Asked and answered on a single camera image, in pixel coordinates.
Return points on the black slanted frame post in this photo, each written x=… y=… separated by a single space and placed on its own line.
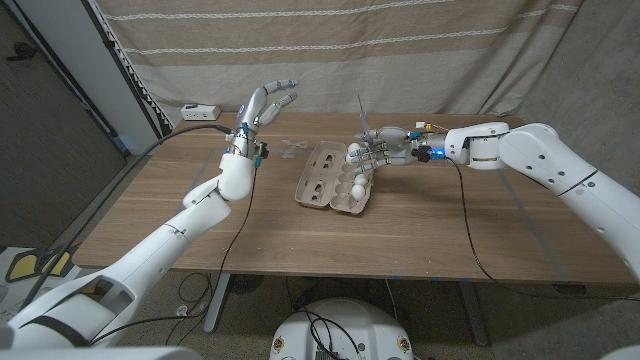
x=117 y=60

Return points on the small white plug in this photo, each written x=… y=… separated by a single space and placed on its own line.
x=181 y=313

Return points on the white table leg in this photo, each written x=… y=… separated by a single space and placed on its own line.
x=475 y=315
x=217 y=300

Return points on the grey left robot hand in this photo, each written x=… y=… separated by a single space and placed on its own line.
x=252 y=107

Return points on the white power strip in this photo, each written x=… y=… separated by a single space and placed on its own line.
x=200 y=112

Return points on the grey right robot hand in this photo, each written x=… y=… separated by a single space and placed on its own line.
x=397 y=147

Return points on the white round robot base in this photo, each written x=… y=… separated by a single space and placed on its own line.
x=370 y=330

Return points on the beige striped curtain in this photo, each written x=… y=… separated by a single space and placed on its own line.
x=400 y=50

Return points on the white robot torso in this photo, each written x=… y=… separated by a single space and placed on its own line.
x=100 y=354

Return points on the black ribbed round object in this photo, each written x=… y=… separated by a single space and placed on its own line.
x=247 y=282

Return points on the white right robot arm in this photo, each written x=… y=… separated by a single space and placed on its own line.
x=540 y=155

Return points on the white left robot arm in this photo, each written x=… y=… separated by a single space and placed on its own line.
x=165 y=240

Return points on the grey cardboard egg carton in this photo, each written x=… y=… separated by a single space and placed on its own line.
x=320 y=180

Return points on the white egg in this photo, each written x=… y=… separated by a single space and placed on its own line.
x=349 y=158
x=361 y=179
x=353 y=147
x=358 y=191

